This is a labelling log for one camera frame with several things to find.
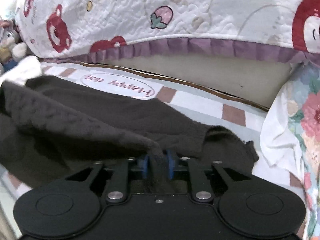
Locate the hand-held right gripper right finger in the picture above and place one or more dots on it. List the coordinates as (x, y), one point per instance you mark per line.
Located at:
(171, 165)

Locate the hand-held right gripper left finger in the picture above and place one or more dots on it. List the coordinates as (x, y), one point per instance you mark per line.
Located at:
(145, 166)

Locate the white bear print quilt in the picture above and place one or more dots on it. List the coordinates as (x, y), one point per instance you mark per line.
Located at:
(125, 17)

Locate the beige mattress side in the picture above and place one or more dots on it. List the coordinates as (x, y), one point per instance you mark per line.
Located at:
(200, 72)

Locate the grey plush rabbit toy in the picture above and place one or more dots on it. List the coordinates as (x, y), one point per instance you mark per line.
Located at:
(10, 36)

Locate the cream white folded garment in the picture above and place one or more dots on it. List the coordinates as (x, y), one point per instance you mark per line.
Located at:
(27, 66)

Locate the dark brown knit sweater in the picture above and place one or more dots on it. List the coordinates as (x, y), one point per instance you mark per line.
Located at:
(75, 120)

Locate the black cloth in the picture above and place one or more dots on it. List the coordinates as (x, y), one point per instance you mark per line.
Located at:
(225, 142)

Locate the floral print cloth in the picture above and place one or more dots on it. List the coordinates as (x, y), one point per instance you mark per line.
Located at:
(312, 112)

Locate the checkered bed mat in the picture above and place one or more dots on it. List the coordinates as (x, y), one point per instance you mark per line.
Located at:
(200, 105)

